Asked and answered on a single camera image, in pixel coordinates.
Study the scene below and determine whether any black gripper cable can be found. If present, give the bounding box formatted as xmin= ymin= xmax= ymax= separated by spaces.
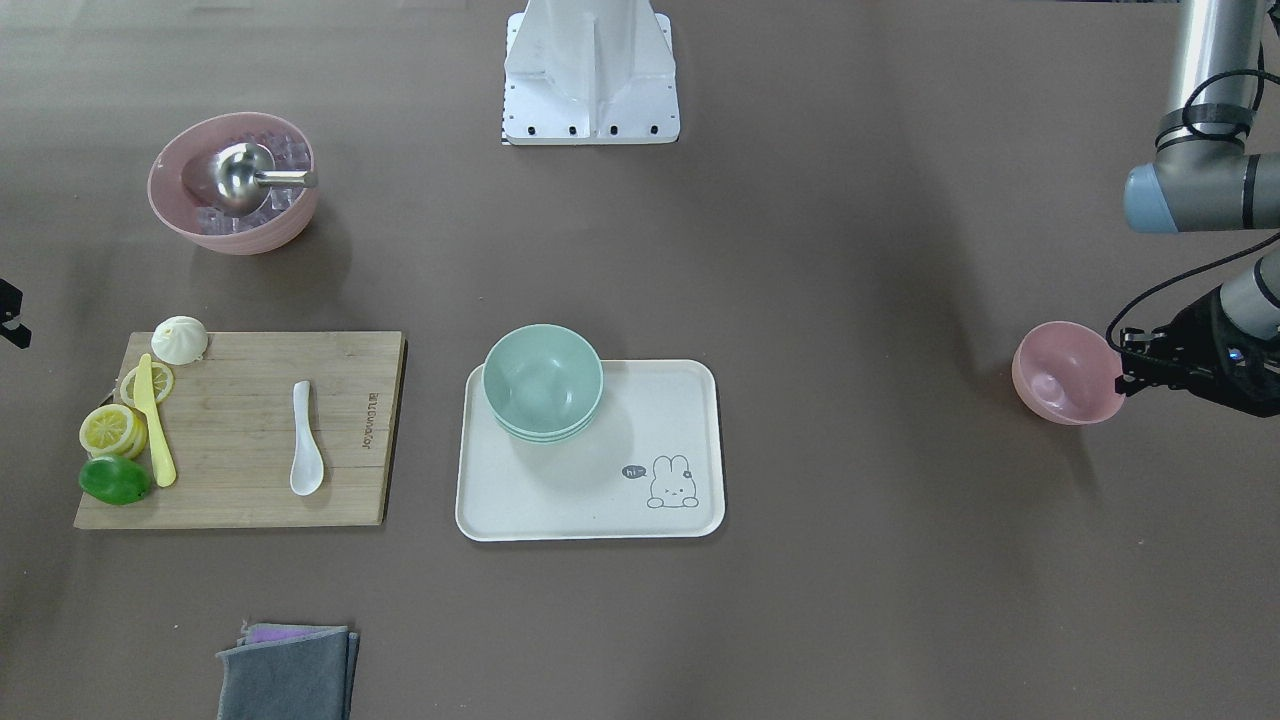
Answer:
xmin=1105 ymin=68 xmax=1280 ymax=351

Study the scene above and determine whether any half lemon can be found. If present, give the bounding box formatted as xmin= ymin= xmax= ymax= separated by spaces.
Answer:
xmin=78 ymin=404 xmax=148 ymax=459

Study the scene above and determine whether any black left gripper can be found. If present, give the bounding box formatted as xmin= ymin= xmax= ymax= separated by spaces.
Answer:
xmin=1114 ymin=290 xmax=1279 ymax=418

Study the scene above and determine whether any small pink bowl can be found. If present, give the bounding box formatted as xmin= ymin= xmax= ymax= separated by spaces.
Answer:
xmin=1011 ymin=322 xmax=1125 ymax=427

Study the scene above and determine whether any steel ice scoop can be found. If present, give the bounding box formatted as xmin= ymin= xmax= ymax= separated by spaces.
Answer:
xmin=204 ymin=142 xmax=317 ymax=217

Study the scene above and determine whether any green lime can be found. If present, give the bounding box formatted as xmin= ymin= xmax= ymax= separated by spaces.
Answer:
xmin=78 ymin=454 xmax=152 ymax=506

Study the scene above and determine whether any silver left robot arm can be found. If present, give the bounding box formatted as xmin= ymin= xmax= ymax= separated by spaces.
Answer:
xmin=1105 ymin=1 xmax=1279 ymax=418

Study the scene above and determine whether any yellow plastic knife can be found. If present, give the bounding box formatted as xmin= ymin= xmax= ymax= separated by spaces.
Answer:
xmin=132 ymin=354 xmax=178 ymax=488

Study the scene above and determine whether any lemon slice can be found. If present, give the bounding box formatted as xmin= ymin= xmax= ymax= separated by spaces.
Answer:
xmin=116 ymin=361 xmax=175 ymax=407

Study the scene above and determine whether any green bowl stack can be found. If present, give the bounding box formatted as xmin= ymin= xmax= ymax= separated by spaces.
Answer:
xmin=481 ymin=324 xmax=605 ymax=445

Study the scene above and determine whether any white ceramic spoon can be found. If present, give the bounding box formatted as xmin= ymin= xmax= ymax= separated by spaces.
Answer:
xmin=289 ymin=380 xmax=325 ymax=497

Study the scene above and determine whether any purple cloth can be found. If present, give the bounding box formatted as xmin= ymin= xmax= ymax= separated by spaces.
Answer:
xmin=237 ymin=623 xmax=333 ymax=646

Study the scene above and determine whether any wooden cutting board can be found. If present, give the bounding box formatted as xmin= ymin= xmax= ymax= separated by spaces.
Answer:
xmin=74 ymin=331 xmax=406 ymax=530

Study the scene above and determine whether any large pink bowl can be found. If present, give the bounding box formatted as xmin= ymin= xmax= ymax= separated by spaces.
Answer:
xmin=146 ymin=111 xmax=320 ymax=255

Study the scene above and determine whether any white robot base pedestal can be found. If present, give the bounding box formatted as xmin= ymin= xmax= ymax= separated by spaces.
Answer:
xmin=500 ymin=1 xmax=681 ymax=146

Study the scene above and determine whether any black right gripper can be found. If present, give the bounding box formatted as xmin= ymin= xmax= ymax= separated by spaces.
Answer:
xmin=0 ymin=279 xmax=32 ymax=348

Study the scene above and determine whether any white bunny tray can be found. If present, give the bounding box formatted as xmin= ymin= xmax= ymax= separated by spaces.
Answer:
xmin=454 ymin=359 xmax=726 ymax=542

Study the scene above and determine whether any grey folded cloth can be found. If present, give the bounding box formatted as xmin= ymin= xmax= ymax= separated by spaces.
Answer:
xmin=216 ymin=626 xmax=360 ymax=719

